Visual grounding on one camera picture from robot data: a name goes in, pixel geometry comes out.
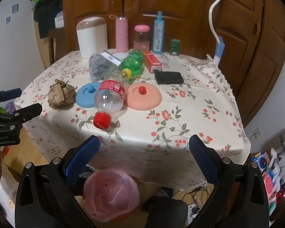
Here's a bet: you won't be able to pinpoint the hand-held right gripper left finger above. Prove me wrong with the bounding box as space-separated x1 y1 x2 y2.
14 135 101 228

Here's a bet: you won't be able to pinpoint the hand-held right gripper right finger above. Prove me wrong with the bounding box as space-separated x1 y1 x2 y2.
188 134 270 228

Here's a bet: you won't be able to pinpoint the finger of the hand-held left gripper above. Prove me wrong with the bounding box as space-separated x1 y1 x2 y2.
0 103 43 131
0 88 22 111

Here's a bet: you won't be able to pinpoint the brown paper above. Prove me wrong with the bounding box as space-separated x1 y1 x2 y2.
47 79 77 110

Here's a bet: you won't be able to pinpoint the pink plastic bag bin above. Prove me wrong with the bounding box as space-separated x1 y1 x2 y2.
83 168 140 222

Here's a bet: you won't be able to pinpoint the blue silicone lid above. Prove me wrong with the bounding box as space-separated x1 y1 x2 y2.
75 82 101 107

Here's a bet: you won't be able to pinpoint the clear bottle with red label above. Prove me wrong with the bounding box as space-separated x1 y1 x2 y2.
93 79 128 130

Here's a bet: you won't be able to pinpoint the pink silicone lid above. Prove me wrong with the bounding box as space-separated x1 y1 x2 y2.
127 83 162 111

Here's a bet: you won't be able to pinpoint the grey plastic bag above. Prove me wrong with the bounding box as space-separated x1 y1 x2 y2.
88 52 118 81

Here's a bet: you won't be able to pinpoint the black scouring pad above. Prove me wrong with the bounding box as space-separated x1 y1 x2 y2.
154 70 184 85

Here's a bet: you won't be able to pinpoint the purple plastic bag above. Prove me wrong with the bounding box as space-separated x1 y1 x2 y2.
4 101 17 112

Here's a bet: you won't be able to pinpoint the floral tablecloth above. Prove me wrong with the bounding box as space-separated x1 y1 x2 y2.
14 50 251 188

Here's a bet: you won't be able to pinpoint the white power strip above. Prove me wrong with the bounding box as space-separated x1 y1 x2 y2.
187 203 202 219

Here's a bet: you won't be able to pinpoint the blue round package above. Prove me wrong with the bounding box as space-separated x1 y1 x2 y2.
252 150 270 172

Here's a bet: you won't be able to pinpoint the dark cloth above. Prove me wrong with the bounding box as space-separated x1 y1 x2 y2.
142 187 189 228

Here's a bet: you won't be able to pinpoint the wooden chair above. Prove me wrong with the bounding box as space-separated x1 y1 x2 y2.
47 27 70 65

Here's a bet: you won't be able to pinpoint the pink plastic item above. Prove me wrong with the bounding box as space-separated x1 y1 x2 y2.
262 173 278 203

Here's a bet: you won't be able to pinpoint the black hanging clothes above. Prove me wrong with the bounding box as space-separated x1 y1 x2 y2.
33 0 63 39

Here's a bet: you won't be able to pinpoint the white paper tag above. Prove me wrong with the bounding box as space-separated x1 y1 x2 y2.
54 10 63 28

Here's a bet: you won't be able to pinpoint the white bin with pink lid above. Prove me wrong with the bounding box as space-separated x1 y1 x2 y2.
76 17 108 59

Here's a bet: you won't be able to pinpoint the white labelled box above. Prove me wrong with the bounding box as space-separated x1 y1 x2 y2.
101 50 122 66

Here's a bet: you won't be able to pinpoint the red toothpaste box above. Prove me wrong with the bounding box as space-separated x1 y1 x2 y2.
142 51 163 74

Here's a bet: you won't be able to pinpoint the green plastic bottle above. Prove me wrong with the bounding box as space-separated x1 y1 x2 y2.
119 49 146 80

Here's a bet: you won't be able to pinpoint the small green box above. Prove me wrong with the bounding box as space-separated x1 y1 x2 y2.
170 39 180 56

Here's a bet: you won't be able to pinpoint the pink thermos bottle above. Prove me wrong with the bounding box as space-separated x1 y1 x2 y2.
109 15 130 52

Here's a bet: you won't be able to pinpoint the blue spray bottle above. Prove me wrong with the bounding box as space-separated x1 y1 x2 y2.
153 11 166 54

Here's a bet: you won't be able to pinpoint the pink glass jar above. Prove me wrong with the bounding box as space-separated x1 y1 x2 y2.
133 25 151 51

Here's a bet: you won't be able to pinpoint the wooden wardrobe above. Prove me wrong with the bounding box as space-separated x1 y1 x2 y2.
62 0 285 129

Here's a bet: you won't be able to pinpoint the white cable with blue end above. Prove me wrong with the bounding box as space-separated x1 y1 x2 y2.
208 0 226 67

